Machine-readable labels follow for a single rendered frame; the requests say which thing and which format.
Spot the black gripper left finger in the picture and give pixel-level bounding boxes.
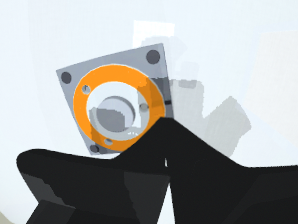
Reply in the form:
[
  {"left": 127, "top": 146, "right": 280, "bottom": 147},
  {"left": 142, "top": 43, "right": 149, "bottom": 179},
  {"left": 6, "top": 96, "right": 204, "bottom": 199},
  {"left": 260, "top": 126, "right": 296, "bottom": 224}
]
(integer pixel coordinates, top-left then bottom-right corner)
[{"left": 16, "top": 117, "right": 172, "bottom": 224}]

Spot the orange round plate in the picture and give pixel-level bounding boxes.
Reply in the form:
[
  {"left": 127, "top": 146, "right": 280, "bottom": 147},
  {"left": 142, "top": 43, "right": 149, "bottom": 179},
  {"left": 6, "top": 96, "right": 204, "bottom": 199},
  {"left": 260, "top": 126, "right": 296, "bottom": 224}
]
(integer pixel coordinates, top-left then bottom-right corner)
[{"left": 73, "top": 64, "right": 165, "bottom": 152}]

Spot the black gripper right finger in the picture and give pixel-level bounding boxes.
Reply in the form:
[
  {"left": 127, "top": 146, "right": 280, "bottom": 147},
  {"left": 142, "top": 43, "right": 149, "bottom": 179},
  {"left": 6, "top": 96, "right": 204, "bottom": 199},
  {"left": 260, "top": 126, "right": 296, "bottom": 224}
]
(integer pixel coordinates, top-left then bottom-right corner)
[{"left": 166, "top": 117, "right": 298, "bottom": 224}]

